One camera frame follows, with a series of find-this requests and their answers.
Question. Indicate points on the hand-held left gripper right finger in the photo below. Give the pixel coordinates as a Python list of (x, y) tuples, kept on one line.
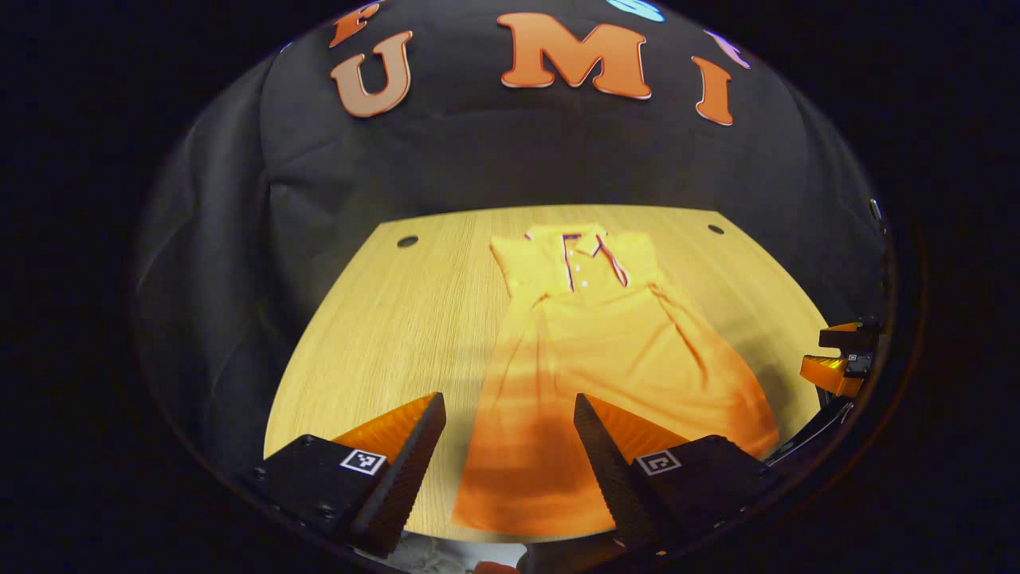
[(613, 478)]

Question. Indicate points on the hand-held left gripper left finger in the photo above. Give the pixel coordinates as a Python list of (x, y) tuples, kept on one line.
[(406, 478)]

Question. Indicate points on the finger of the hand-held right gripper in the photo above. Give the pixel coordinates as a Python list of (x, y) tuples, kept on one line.
[(829, 371), (849, 337)]

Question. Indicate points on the orange T-shirt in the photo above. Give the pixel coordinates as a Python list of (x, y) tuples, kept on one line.
[(606, 359)]

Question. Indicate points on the pale cloth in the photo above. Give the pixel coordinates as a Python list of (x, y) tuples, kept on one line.
[(446, 554)]

